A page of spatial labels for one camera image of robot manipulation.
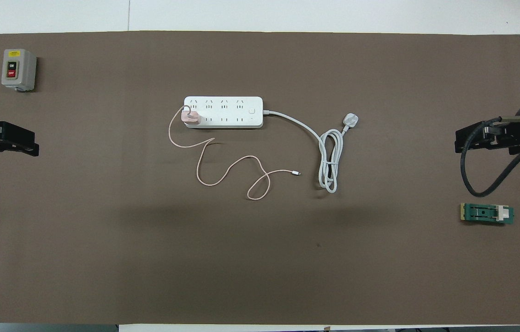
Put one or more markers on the green knife switch board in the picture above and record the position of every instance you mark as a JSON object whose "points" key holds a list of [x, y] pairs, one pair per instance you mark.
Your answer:
{"points": [[486, 213]]}

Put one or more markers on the brown table mat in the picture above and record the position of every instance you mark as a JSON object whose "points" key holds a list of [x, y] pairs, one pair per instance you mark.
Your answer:
{"points": [[241, 258]]}

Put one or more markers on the grey on-off switch box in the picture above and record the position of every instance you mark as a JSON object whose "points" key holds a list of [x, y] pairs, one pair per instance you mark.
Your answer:
{"points": [[18, 69]]}

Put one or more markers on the pink charger plug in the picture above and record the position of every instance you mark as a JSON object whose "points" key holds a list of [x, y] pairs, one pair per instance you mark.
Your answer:
{"points": [[192, 118]]}

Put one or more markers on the white power strip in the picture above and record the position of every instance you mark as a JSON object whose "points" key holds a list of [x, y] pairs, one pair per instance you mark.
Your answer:
{"points": [[227, 112]]}

